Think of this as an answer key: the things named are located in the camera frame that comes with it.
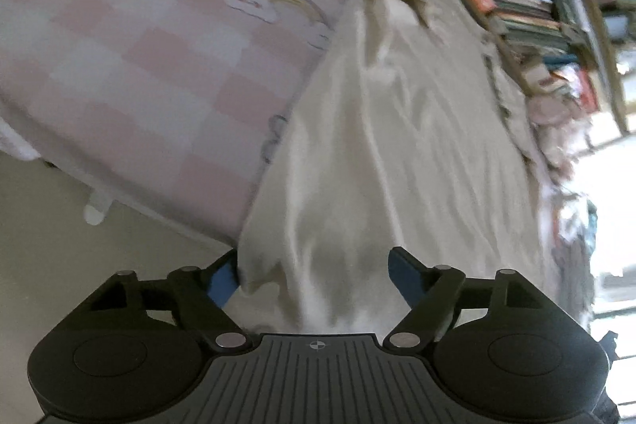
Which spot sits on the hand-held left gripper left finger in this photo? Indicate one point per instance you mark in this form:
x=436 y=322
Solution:
x=223 y=282

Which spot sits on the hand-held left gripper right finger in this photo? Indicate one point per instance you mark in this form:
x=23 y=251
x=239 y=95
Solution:
x=405 y=276

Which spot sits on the cream printed shirt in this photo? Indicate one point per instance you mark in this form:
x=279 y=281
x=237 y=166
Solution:
x=397 y=131

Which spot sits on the white bed leg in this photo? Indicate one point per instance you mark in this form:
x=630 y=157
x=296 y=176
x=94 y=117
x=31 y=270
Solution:
x=99 y=205

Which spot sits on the blue denim cloth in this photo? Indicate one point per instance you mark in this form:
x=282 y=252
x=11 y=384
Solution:
x=579 y=255

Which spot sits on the white pink plush rabbit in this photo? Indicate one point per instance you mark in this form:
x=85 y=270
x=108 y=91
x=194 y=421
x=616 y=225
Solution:
x=551 y=131

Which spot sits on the wooden bookshelf with white frame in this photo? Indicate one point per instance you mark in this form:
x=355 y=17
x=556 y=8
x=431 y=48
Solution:
x=596 y=31

